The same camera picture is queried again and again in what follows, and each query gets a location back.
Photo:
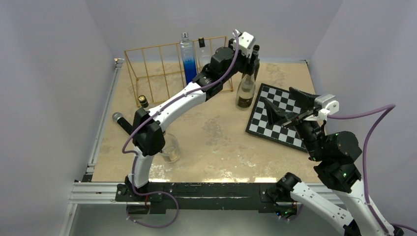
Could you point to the clear bottle black cap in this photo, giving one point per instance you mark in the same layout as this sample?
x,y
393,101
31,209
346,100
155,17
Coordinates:
x,y
204,55

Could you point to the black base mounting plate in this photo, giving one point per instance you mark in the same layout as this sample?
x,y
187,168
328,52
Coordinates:
x,y
158,197

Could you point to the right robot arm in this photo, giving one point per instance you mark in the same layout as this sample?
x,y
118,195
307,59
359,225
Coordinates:
x,y
336,155

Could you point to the clear bottle gold white label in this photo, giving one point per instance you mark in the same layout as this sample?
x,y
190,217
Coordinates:
x,y
171,151

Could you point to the clear bottle black gold label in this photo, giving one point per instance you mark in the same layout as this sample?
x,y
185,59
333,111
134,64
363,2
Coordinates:
x,y
143,102

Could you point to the clear bottle dark label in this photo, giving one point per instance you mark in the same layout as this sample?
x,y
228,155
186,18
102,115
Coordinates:
x,y
246,91

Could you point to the tall blue gradient bottle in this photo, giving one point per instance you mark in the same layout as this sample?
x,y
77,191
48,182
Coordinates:
x,y
188,57

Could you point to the black microphone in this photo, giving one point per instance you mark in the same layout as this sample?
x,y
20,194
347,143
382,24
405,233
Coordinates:
x,y
122,122

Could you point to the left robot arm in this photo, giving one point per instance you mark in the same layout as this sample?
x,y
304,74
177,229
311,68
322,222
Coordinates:
x,y
147,131

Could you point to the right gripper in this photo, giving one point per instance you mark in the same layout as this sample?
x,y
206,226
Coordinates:
x,y
305,99

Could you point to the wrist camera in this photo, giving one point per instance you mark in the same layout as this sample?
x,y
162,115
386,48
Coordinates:
x,y
244,41
325,105

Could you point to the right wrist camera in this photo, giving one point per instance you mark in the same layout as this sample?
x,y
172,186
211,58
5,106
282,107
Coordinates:
x,y
325,105

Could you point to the dark green wine bottle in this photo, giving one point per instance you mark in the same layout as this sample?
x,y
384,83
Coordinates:
x,y
255,60

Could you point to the gold wire wine rack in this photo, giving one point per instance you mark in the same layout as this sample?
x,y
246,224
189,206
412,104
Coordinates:
x,y
146,65

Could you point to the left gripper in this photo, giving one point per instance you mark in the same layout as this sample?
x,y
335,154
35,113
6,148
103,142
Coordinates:
x,y
246,68

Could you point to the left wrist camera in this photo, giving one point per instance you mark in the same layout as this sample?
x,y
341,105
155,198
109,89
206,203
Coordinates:
x,y
244,41

